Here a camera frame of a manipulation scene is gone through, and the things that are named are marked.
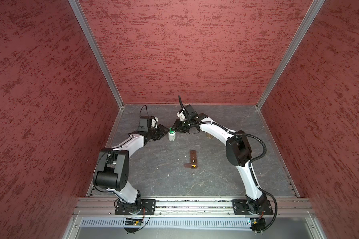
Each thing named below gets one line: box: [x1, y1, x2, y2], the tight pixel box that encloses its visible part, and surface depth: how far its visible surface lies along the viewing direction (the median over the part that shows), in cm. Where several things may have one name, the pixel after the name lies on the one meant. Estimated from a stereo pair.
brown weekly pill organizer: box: [183, 149, 197, 169], surface depth 91 cm
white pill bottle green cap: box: [168, 127, 177, 142], surface depth 96 cm
